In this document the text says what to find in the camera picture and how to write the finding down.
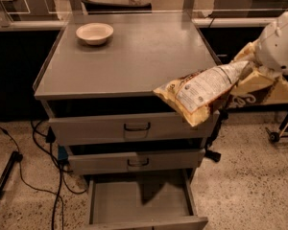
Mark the grey top drawer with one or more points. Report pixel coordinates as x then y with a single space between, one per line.
128 128

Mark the black floor stand bar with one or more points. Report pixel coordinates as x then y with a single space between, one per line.
15 157

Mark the black wheeled cart base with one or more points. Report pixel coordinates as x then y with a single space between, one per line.
275 136

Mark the grey middle drawer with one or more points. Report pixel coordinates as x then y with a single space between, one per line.
126 162

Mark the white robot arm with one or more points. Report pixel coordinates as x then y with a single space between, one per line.
272 49

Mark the grey drawer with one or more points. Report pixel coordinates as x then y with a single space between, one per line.
126 162
160 200
128 128

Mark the black caster wheel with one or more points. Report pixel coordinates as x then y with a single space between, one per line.
213 155

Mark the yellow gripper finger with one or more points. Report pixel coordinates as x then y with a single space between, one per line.
258 89
247 53

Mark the brown yellow chip bag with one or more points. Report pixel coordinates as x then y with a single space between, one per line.
193 96

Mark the white paper bowl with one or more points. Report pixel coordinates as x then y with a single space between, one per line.
94 33

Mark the grey drawer cabinet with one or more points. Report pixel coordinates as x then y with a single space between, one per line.
118 77

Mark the grey bottom drawer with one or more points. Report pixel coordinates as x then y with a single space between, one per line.
160 200

